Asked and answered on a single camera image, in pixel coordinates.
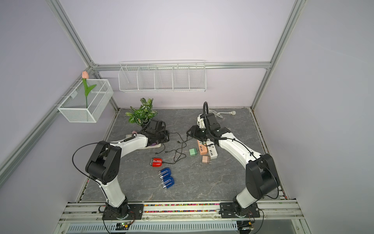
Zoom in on black USB cable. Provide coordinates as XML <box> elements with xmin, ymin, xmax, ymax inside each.
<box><xmin>154</xmin><ymin>141</ymin><xmax>188</xmax><ymax>163</ymax></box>
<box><xmin>162</xmin><ymin>131</ymin><xmax>202</xmax><ymax>165</ymax></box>

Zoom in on green charger cube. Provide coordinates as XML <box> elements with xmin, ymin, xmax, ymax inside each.
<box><xmin>189</xmin><ymin>148</ymin><xmax>198</xmax><ymax>156</ymax></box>

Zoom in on red electric shaver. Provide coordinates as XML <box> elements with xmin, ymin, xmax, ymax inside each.
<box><xmin>150</xmin><ymin>158</ymin><xmax>163</xmax><ymax>167</ymax></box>

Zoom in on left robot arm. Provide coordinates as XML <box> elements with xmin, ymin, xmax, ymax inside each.
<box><xmin>72</xmin><ymin>120</ymin><xmax>169</xmax><ymax>220</ymax></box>

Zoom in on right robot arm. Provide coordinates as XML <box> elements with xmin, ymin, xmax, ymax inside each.
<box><xmin>187</xmin><ymin>113</ymin><xmax>280</xmax><ymax>216</ymax></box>

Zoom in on cream hand-shaped holder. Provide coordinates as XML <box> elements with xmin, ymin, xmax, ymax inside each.
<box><xmin>125</xmin><ymin>133</ymin><xmax>161</xmax><ymax>150</ymax></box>

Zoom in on orange power strip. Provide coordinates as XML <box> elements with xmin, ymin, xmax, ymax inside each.
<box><xmin>197</xmin><ymin>140</ymin><xmax>208</xmax><ymax>156</ymax></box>

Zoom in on potted green plant black vase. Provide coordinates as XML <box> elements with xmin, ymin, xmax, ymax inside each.
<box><xmin>125</xmin><ymin>97</ymin><xmax>158</xmax><ymax>127</ymax></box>

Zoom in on white power strip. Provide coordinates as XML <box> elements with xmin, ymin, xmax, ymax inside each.
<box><xmin>207</xmin><ymin>144</ymin><xmax>218</xmax><ymax>160</ymax></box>

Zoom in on pink charger cube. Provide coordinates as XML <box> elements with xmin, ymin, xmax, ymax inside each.
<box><xmin>202</xmin><ymin>156</ymin><xmax>210</xmax><ymax>164</ymax></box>

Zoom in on pink artificial tulip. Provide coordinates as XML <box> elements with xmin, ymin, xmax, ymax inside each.
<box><xmin>82</xmin><ymin>71</ymin><xmax>96</xmax><ymax>108</ymax></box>

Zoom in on white power cord bundle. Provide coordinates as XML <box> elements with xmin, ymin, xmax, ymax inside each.
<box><xmin>208</xmin><ymin>109</ymin><xmax>237</xmax><ymax>119</ymax></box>

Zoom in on long white wire shelf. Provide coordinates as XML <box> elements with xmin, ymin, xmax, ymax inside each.
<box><xmin>118</xmin><ymin>60</ymin><xmax>207</xmax><ymax>92</ymax></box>

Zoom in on white wire basket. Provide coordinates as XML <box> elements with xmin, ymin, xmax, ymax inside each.
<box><xmin>57</xmin><ymin>79</ymin><xmax>114</xmax><ymax>123</ymax></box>

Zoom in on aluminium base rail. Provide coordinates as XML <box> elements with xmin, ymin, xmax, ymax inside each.
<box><xmin>59</xmin><ymin>200</ymin><xmax>305</xmax><ymax>223</ymax></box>

